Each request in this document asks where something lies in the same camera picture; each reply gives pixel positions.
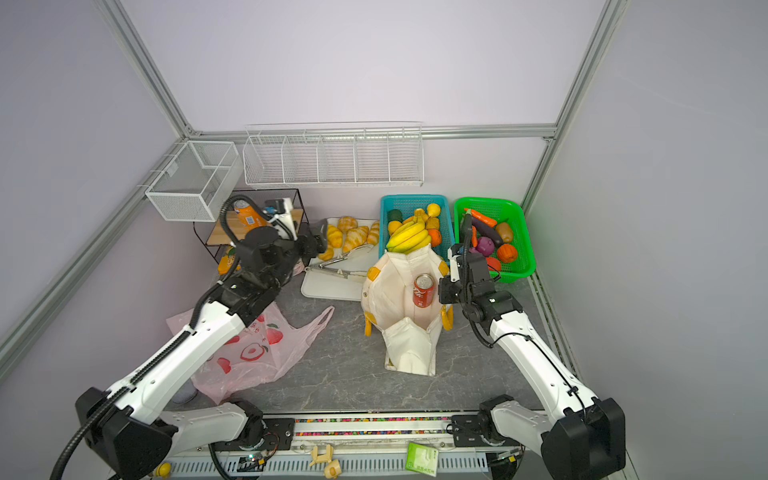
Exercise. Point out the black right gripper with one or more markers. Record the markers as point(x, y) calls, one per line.
point(446, 296)

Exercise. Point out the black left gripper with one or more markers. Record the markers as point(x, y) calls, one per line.
point(310, 241)

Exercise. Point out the red cola can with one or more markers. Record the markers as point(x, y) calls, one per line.
point(424, 286)

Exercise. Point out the orange soda can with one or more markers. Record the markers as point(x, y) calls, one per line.
point(248, 215)

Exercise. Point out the white canvas tote bag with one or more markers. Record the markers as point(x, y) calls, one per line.
point(411, 334)

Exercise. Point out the yellow banana bunch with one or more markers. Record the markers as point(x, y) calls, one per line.
point(409, 237)

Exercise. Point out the pink plastic grocery bag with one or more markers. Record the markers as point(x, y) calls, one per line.
point(262, 353)

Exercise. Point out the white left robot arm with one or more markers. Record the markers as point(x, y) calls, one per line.
point(123, 423)

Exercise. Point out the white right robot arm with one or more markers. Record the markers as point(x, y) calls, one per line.
point(577, 434)

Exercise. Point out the striped croissant bread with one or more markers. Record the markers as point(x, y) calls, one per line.
point(335, 236)
point(355, 238)

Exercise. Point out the metal tongs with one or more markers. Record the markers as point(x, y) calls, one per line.
point(330, 267)

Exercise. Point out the red tomato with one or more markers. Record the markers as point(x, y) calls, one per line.
point(493, 264)

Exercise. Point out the round bread roll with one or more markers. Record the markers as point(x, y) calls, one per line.
point(347, 223)

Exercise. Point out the small purple onion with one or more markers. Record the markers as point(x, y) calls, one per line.
point(485, 246)

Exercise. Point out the white bread tray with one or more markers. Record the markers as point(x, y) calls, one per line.
point(323, 286)

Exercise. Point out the long dark eggplant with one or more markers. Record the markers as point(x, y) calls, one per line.
point(487, 231)

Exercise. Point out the orange tangerine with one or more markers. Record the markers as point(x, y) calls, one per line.
point(435, 237)

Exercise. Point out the brown potato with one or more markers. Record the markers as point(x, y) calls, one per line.
point(505, 232)

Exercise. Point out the dark green cucumber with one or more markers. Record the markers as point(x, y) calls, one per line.
point(466, 230)

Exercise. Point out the orange carrot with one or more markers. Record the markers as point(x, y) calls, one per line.
point(482, 218)

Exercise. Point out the green plastic basket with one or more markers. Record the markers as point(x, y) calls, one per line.
point(502, 211)

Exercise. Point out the orange snack packet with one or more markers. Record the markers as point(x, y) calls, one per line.
point(228, 262)

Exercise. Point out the yellow lemon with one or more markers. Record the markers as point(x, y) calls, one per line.
point(433, 210)

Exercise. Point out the teal plastic basket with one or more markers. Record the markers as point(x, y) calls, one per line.
point(407, 204)

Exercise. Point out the white mesh box basket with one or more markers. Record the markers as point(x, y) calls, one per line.
point(196, 181)

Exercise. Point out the green card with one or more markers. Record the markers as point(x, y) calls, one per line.
point(422, 459)

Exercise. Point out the black wire shelf rack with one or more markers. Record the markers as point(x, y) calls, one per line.
point(212, 237)

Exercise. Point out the white wire wall basket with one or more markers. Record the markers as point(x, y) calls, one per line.
point(326, 154)

